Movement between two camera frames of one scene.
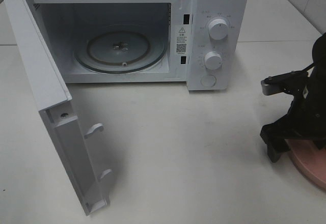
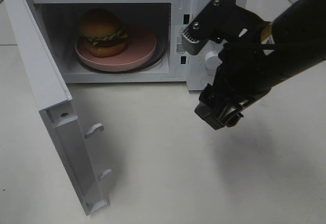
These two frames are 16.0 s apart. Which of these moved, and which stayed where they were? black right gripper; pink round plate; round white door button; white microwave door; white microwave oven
Moved: black right gripper; pink round plate
Stayed: white microwave oven; white microwave door; round white door button
